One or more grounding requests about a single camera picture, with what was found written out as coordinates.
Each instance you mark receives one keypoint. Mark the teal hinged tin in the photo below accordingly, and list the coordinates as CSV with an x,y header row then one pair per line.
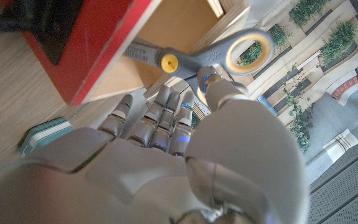
x,y
45,133

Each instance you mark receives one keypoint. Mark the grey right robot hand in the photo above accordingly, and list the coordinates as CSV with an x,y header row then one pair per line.
x,y
135,180

